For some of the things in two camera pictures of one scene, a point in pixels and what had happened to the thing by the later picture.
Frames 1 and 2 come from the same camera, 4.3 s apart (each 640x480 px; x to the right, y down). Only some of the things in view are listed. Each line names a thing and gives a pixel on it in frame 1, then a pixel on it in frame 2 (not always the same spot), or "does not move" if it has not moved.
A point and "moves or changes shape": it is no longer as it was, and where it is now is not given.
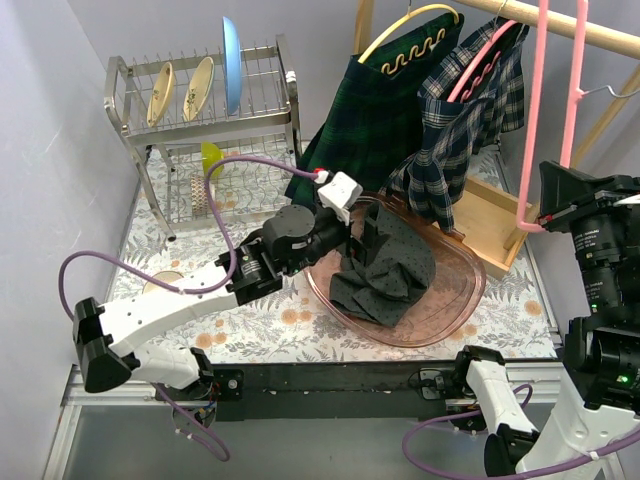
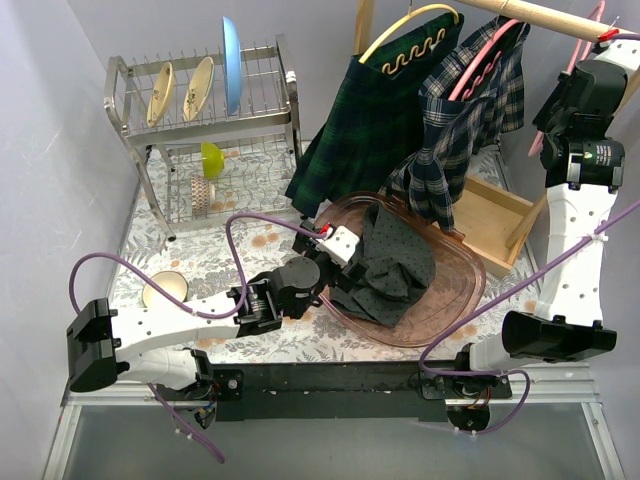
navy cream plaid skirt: (433, 183) does not move
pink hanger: (574, 94) moves or changes shape
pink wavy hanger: (474, 60) does not move
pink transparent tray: (446, 312) does not move
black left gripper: (357, 239) -> (350, 270)
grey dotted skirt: (380, 289) does not move
